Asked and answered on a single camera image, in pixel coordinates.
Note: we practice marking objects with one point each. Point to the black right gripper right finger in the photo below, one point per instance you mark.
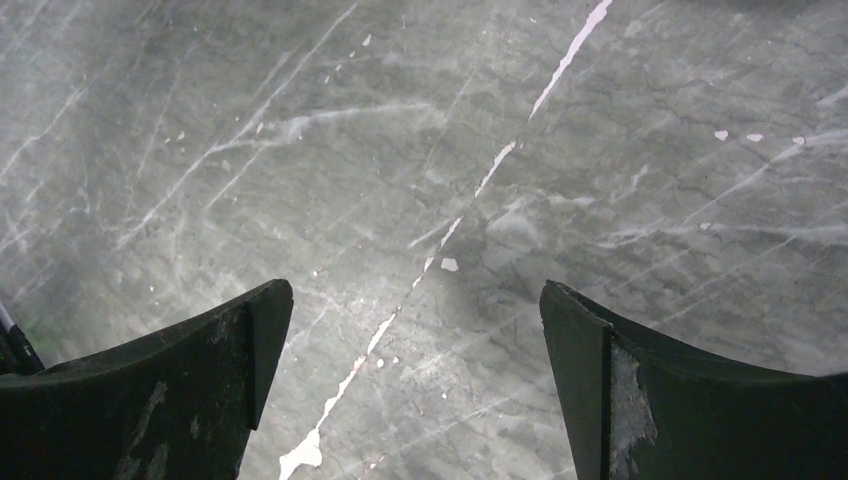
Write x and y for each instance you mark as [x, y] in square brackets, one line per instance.
[639, 404]

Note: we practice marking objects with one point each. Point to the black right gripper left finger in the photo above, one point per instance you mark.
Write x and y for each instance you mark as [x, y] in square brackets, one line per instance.
[178, 403]

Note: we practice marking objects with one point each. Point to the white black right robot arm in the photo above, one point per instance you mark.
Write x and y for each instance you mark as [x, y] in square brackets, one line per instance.
[181, 402]

